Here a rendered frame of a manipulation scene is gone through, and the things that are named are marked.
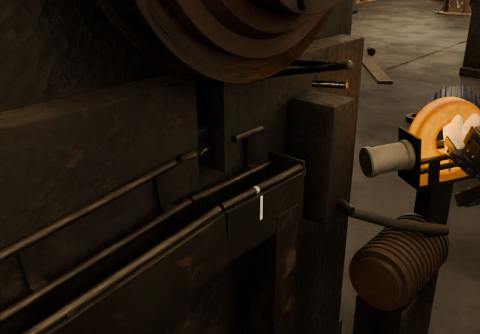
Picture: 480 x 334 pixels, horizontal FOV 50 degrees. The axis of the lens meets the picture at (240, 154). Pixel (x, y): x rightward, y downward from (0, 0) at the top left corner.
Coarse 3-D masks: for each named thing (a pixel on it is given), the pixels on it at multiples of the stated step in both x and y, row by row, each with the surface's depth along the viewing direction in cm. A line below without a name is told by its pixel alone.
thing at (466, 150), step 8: (472, 128) 89; (472, 136) 89; (472, 144) 90; (464, 152) 92; (472, 152) 90; (464, 160) 91; (472, 160) 90; (464, 168) 92; (472, 168) 90; (472, 176) 91
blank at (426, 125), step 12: (432, 108) 98; (444, 108) 97; (456, 108) 98; (468, 108) 98; (420, 120) 98; (432, 120) 97; (444, 120) 98; (420, 132) 98; (432, 132) 98; (432, 144) 100; (456, 168) 103
